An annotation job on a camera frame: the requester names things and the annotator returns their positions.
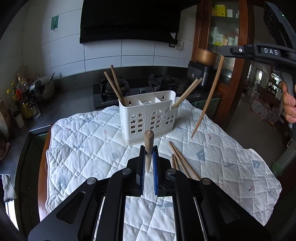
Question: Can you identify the green cabinet drawer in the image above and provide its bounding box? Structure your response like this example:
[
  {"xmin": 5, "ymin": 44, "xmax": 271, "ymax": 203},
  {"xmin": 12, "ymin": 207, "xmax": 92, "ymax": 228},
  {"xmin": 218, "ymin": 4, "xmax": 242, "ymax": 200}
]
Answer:
[{"xmin": 189, "ymin": 94, "xmax": 223, "ymax": 121}]

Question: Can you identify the white pot with lid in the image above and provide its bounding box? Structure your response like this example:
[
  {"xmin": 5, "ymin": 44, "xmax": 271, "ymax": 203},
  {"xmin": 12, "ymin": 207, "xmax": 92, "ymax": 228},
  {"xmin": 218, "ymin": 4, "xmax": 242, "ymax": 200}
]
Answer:
[{"xmin": 30, "ymin": 73, "xmax": 55, "ymax": 99}]

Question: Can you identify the right hand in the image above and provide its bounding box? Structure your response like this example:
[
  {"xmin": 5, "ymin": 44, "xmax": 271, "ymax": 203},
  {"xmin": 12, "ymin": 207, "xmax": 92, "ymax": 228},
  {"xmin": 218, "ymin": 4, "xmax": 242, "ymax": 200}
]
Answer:
[{"xmin": 281, "ymin": 81, "xmax": 296, "ymax": 123}]

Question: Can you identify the grey dish rag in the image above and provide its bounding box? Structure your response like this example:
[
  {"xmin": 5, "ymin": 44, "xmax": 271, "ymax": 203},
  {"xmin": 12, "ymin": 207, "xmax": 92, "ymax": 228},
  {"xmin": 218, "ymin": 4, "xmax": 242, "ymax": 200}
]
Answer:
[{"xmin": 1, "ymin": 174, "xmax": 17, "ymax": 202}]

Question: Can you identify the copper inner pot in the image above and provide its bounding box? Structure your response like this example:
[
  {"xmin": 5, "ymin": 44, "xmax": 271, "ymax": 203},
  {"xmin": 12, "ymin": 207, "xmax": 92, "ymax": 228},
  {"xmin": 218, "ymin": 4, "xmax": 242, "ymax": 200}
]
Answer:
[{"xmin": 195, "ymin": 48, "xmax": 218, "ymax": 66}]

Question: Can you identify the dark sauce bottle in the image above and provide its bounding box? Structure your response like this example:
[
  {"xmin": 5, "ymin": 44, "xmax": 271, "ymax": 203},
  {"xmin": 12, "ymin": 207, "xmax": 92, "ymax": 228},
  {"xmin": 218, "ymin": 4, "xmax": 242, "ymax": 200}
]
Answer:
[{"xmin": 16, "ymin": 75, "xmax": 33, "ymax": 119}]

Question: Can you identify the wooden glass cabinet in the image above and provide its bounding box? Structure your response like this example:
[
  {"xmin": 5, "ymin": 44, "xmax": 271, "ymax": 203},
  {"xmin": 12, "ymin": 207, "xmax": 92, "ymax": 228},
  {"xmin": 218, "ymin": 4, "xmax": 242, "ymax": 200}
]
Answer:
[{"xmin": 191, "ymin": 0, "xmax": 255, "ymax": 130}]

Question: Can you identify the white plastic utensil holder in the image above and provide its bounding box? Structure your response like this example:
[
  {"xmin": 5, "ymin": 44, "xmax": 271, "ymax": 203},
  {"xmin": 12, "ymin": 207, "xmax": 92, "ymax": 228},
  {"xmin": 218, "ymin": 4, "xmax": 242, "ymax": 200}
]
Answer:
[{"xmin": 119, "ymin": 90, "xmax": 178, "ymax": 145}]

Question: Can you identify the black rice cooker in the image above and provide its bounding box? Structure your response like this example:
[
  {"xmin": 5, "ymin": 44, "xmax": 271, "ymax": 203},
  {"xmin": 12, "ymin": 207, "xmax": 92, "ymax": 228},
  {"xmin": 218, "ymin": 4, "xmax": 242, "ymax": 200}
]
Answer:
[{"xmin": 187, "ymin": 61, "xmax": 216, "ymax": 81}]

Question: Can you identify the black range hood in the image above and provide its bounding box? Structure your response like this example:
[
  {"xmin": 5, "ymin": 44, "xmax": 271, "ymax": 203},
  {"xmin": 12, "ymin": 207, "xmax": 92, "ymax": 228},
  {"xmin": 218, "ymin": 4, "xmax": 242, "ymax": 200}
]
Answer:
[{"xmin": 79, "ymin": 0, "xmax": 183, "ymax": 44}]

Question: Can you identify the green wall hook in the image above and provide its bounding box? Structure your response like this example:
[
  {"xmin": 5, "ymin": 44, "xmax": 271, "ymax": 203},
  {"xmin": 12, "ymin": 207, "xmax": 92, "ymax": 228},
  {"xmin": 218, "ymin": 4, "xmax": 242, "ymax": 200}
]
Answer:
[{"xmin": 50, "ymin": 15, "xmax": 59, "ymax": 31}]

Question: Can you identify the black gas stove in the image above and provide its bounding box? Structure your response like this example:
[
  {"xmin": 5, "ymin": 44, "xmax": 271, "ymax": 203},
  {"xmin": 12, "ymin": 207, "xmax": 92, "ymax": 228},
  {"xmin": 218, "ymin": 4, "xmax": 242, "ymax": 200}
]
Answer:
[{"xmin": 93, "ymin": 74, "xmax": 188, "ymax": 109}]

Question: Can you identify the white wall socket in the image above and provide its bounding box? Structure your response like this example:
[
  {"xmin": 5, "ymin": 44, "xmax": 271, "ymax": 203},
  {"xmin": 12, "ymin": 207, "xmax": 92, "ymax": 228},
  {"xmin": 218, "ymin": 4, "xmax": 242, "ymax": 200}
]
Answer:
[{"xmin": 175, "ymin": 40, "xmax": 184, "ymax": 51}]

